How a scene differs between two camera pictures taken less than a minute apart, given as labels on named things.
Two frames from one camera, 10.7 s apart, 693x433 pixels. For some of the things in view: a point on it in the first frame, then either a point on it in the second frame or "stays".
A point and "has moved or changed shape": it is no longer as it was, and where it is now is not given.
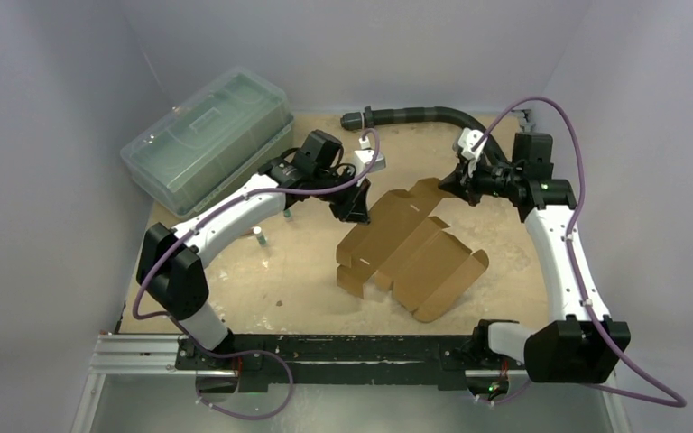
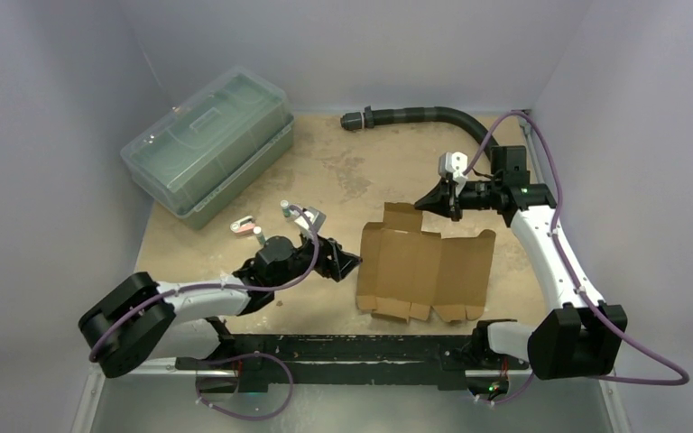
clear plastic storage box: x=214 y=142 stays
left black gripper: x=354 y=208 to x=338 y=262
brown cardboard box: x=409 y=253 has moved or changed shape
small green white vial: x=260 y=236 stays
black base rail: x=254 y=361 stays
